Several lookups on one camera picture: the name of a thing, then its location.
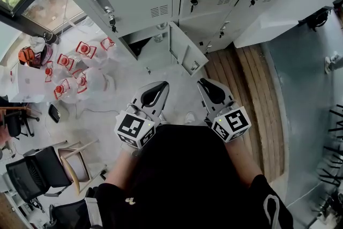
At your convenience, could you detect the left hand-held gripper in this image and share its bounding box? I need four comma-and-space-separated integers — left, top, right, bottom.
114, 80, 170, 150

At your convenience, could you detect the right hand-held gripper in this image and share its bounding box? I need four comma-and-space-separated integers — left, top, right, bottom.
197, 77, 252, 143

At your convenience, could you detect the grey locker door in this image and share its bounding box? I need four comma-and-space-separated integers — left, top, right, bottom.
168, 21, 209, 77

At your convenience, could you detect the person's left forearm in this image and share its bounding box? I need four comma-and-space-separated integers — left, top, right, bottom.
104, 147, 140, 193

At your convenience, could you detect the person's right forearm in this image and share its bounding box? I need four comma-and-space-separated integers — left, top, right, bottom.
223, 139, 265, 187

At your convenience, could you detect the white low cabinet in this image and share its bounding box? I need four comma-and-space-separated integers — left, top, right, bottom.
234, 0, 334, 49

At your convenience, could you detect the person's white right shoe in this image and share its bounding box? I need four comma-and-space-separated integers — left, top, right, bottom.
184, 112, 198, 124

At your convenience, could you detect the wooden plank platform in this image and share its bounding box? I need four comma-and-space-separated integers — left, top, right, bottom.
203, 44, 286, 183

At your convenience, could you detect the light wrist band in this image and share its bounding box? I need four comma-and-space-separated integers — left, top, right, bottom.
120, 142, 141, 158

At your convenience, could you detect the pile of clear water jugs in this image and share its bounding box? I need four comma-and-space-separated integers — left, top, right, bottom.
44, 36, 118, 102

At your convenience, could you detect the person's black shirt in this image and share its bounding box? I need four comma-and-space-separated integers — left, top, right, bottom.
91, 124, 294, 229

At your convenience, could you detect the small white waste bin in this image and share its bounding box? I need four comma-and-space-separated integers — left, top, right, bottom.
48, 103, 69, 124

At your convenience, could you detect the wooden chair grey seat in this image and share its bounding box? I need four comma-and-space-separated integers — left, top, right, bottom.
57, 138, 108, 195

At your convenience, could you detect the pink round container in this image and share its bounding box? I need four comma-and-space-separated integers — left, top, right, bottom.
34, 45, 54, 68

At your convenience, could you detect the black cylindrical object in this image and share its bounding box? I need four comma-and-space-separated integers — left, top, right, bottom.
42, 31, 60, 45

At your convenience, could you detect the white plastic bag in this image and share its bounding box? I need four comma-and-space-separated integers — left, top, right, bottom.
28, 36, 46, 49

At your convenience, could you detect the black framed window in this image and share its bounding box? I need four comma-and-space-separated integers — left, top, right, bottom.
0, 0, 86, 35

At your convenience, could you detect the orange black bag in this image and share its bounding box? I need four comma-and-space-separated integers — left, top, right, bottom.
18, 46, 37, 68

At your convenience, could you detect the black mesh office chair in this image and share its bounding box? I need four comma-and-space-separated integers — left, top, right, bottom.
5, 146, 73, 203

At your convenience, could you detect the brown wooden rack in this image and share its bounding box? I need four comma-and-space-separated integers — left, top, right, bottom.
0, 106, 42, 123

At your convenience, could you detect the black swivel stool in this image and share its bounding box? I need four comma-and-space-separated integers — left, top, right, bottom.
4, 111, 35, 140

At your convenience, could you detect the black metal railing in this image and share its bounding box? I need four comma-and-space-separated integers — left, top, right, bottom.
317, 106, 343, 187

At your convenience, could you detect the black padded office chair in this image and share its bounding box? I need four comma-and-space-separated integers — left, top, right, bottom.
49, 197, 93, 229

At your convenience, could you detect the cluttered white desk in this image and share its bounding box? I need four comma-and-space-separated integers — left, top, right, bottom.
0, 182, 54, 229

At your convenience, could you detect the white cord loop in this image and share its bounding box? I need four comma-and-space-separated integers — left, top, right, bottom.
264, 194, 281, 229

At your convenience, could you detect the white fabric strap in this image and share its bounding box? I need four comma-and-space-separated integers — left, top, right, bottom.
84, 197, 104, 228

